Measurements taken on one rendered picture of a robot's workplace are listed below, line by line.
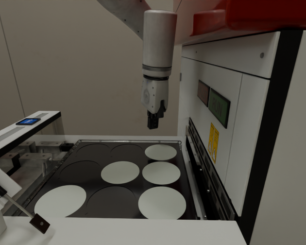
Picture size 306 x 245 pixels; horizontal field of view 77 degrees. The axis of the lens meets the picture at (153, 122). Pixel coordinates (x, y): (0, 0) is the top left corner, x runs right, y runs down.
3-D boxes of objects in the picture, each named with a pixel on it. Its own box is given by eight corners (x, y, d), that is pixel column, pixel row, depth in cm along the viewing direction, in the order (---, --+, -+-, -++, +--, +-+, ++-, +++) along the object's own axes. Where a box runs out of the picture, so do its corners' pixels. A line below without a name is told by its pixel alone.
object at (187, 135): (188, 147, 74) (190, 125, 71) (227, 269, 33) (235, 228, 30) (183, 147, 74) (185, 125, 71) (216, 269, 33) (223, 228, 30)
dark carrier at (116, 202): (178, 144, 67) (178, 142, 67) (197, 231, 35) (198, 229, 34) (81, 143, 67) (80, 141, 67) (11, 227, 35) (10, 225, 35)
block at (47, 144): (65, 148, 67) (63, 140, 66) (60, 153, 64) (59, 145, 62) (42, 148, 67) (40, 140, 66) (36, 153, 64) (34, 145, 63)
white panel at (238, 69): (182, 121, 109) (186, 46, 95) (238, 286, 33) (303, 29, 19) (177, 121, 109) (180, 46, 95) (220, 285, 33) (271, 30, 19)
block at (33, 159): (53, 161, 59) (51, 152, 58) (47, 167, 56) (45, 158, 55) (27, 160, 59) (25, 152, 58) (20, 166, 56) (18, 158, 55)
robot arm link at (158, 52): (143, 60, 58) (141, 66, 50) (145, 9, 52) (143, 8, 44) (171, 61, 58) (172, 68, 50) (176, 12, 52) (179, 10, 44)
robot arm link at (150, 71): (137, 61, 56) (136, 72, 57) (149, 68, 49) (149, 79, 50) (162, 61, 59) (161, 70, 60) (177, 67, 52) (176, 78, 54)
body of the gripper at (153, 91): (137, 68, 57) (136, 103, 62) (152, 77, 49) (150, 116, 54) (159, 67, 60) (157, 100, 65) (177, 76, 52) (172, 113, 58)
